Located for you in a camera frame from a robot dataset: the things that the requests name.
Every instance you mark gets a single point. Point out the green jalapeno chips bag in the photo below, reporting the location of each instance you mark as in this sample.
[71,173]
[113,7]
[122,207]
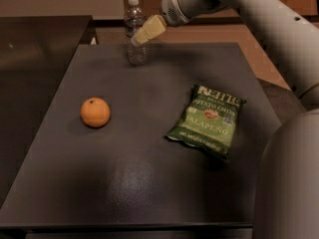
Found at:
[208,122]

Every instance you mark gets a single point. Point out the clear plastic water bottle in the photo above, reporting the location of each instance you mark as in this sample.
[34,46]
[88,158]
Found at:
[133,20]

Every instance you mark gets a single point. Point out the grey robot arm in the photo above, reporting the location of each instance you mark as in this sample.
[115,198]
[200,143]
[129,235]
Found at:
[287,192]

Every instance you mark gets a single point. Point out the orange ball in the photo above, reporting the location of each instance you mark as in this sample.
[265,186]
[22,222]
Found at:
[95,112]

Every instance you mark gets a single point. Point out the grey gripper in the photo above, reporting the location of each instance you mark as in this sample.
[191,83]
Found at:
[173,10]

